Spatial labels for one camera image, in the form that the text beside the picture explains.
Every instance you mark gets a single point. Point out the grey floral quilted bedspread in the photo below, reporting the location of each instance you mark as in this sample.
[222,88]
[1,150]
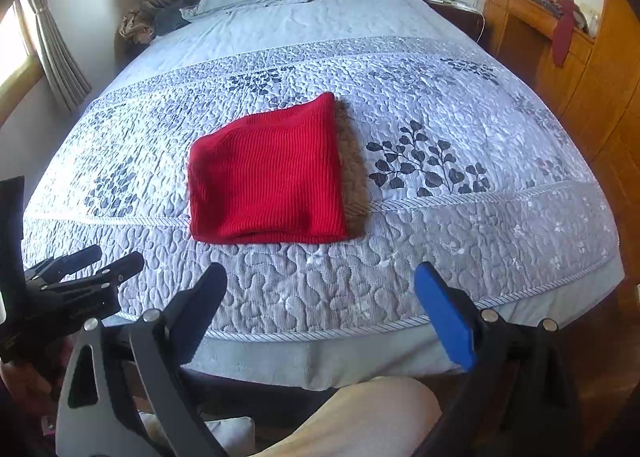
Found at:
[400,262]

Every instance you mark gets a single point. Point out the dark wooden nightstand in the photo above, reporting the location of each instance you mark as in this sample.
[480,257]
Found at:
[460,19]

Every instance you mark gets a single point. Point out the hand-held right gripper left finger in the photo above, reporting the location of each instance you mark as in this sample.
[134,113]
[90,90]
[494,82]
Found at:
[212,287]

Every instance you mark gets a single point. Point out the person's left hand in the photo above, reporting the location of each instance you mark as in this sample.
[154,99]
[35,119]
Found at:
[25,382]

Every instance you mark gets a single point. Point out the brown furry cloth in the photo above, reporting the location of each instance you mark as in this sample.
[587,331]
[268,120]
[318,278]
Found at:
[352,162]

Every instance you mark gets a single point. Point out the person's leg beige trousers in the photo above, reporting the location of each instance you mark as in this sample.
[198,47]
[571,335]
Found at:
[350,422]

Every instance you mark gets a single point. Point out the white cloth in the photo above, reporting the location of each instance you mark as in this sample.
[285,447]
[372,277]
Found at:
[230,437]

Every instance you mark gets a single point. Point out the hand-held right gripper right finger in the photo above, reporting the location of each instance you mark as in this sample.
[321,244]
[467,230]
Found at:
[450,317]

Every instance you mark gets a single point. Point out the beige curtain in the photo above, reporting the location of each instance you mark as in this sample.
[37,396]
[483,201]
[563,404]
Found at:
[60,57]

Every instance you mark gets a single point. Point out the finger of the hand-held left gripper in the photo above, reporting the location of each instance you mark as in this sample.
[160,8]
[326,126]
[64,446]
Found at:
[75,259]
[115,269]

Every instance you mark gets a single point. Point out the window with wooden frame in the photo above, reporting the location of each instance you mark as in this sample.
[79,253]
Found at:
[15,57]

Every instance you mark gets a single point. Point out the brown crumpled cloth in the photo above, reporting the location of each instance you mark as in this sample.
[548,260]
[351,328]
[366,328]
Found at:
[135,22]

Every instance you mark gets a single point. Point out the red knitted sweater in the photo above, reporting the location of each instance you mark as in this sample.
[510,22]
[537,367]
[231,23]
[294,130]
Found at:
[265,172]

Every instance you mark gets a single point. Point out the red hanging stocking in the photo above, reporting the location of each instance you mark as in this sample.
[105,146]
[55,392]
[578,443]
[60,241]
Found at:
[562,37]

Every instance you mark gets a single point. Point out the dark blue clothes pile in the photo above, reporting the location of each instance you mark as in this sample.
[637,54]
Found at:
[172,17]

